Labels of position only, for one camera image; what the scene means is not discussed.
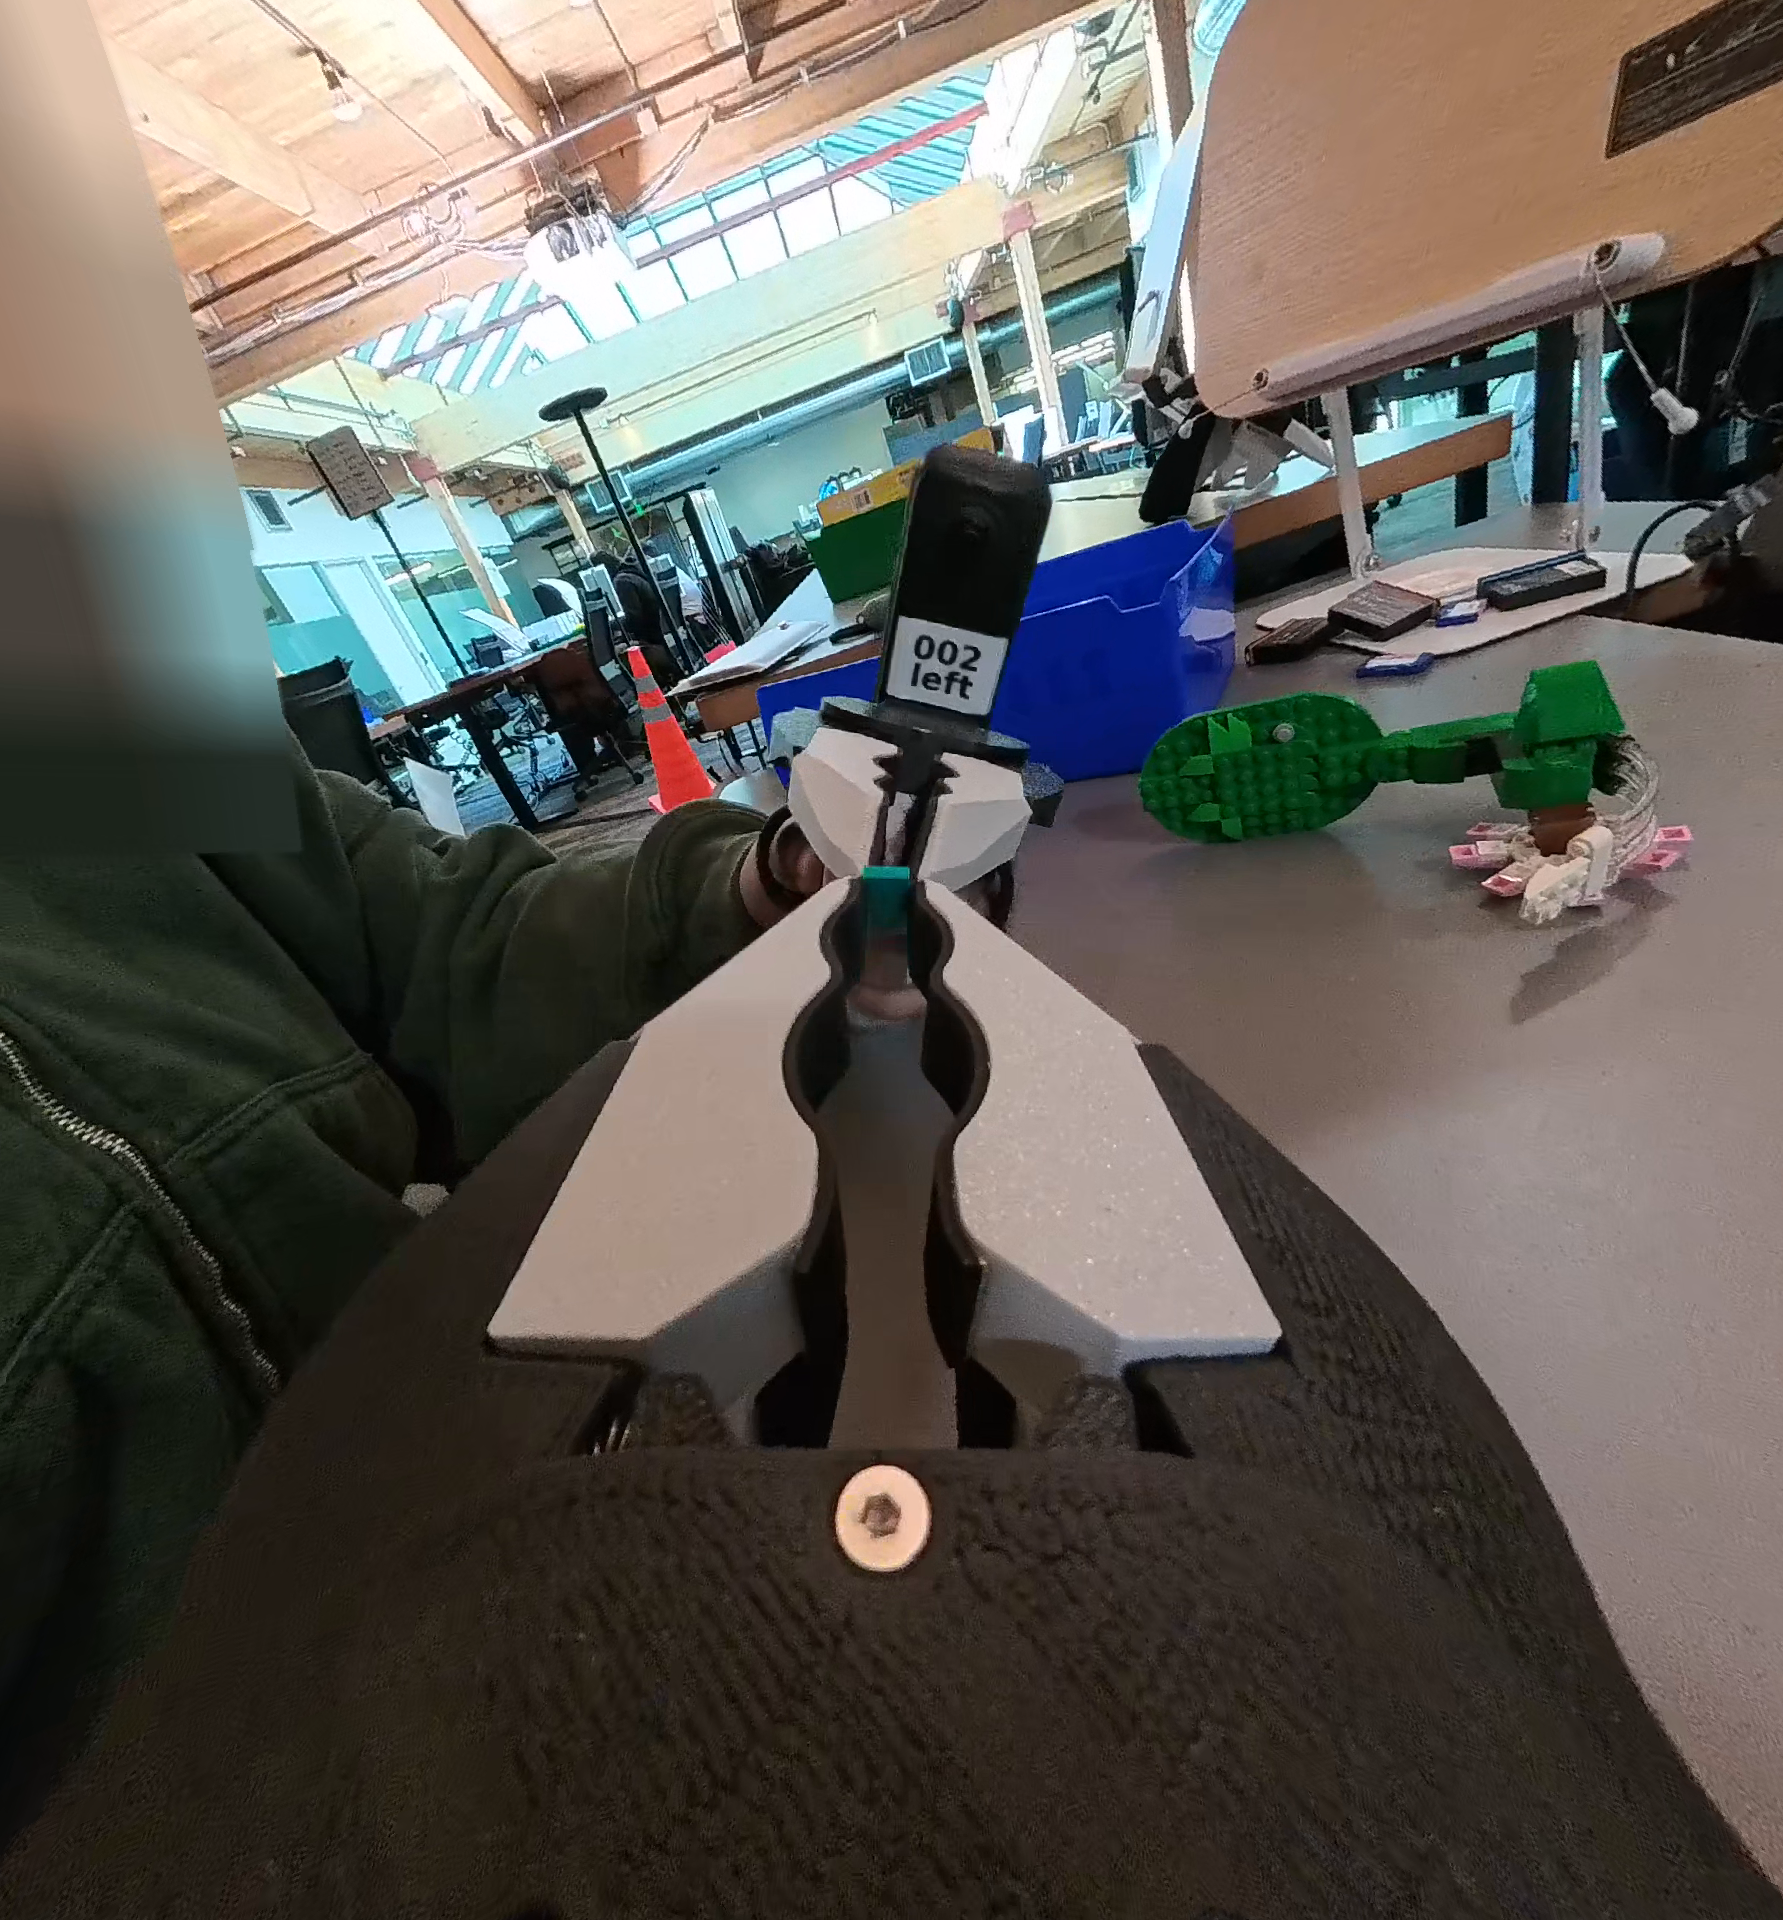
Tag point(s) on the green yellow cardboard box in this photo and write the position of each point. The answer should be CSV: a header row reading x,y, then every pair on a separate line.
x,y
861,540

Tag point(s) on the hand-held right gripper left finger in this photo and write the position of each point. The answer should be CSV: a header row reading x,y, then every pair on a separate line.
x,y
665,1185

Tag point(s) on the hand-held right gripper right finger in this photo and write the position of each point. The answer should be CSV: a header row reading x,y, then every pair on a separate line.
x,y
1100,1185

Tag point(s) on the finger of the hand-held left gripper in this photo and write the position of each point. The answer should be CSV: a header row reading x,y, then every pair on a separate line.
x,y
831,795
975,833

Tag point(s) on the orange traffic cone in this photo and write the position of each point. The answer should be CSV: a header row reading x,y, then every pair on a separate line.
x,y
672,753

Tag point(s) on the person's green jacket torso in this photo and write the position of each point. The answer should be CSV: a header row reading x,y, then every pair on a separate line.
x,y
112,1276

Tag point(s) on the small black box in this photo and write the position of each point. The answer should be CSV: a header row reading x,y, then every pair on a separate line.
x,y
1379,613

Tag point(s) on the person's left forearm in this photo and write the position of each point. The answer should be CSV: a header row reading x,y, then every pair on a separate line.
x,y
532,961

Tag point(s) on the green lego plant model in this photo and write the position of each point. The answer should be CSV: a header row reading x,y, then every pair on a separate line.
x,y
1267,772

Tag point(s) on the long teal lego piece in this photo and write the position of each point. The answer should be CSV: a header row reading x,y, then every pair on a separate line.
x,y
886,898

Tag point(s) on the hanging sign board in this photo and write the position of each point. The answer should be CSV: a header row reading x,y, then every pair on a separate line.
x,y
357,474

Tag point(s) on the black flat device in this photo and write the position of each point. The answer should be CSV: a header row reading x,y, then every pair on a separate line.
x,y
1542,583

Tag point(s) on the blue plastic bin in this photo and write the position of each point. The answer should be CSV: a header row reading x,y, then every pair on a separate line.
x,y
1116,661

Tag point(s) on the person's left hand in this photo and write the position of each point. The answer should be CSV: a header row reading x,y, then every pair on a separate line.
x,y
886,1000

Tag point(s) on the wooden desk with black legs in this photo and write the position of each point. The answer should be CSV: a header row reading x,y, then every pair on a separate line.
x,y
487,708

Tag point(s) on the black floor lamp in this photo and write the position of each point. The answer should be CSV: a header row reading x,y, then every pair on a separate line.
x,y
575,405

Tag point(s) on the wooden tilted board stand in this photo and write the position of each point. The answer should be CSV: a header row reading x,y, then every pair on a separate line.
x,y
1430,194

